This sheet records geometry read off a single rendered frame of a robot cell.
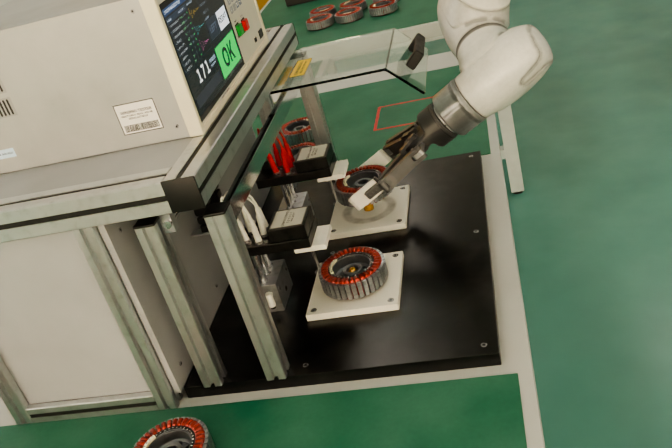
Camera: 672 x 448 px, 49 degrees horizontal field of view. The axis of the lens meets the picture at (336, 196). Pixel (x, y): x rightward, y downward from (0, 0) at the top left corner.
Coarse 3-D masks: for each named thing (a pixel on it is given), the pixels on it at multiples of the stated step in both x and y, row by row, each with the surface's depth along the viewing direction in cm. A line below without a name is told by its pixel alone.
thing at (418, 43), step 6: (420, 36) 137; (414, 42) 135; (420, 42) 134; (408, 48) 138; (414, 48) 131; (420, 48) 131; (414, 54) 129; (420, 54) 129; (408, 60) 130; (414, 60) 130; (420, 60) 130; (408, 66) 130; (414, 66) 130
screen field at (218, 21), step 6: (222, 6) 119; (216, 12) 116; (222, 12) 118; (210, 18) 113; (216, 18) 115; (222, 18) 118; (210, 24) 112; (216, 24) 115; (222, 24) 117; (210, 30) 112; (216, 30) 114; (210, 36) 111; (216, 36) 114
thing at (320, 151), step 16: (320, 144) 140; (304, 160) 136; (320, 160) 135; (272, 176) 139; (288, 176) 137; (304, 176) 137; (320, 176) 136; (336, 176) 137; (288, 192) 142; (288, 208) 142
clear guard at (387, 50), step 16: (384, 32) 144; (400, 32) 145; (304, 48) 149; (320, 48) 145; (336, 48) 143; (352, 48) 140; (368, 48) 137; (384, 48) 134; (400, 48) 137; (288, 64) 141; (320, 64) 136; (336, 64) 133; (352, 64) 131; (368, 64) 128; (384, 64) 126; (400, 64) 130; (288, 80) 132; (304, 80) 130; (320, 80) 127; (336, 80) 126; (416, 80) 128
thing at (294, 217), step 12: (276, 216) 119; (288, 216) 118; (300, 216) 116; (312, 216) 119; (276, 228) 115; (288, 228) 114; (300, 228) 114; (312, 228) 118; (324, 228) 119; (252, 240) 118; (264, 240) 117; (276, 240) 116; (288, 240) 115; (300, 240) 115; (312, 240) 116; (324, 240) 116; (252, 252) 117; (264, 252) 117; (276, 252) 116; (300, 252) 116; (264, 264) 122; (264, 276) 121
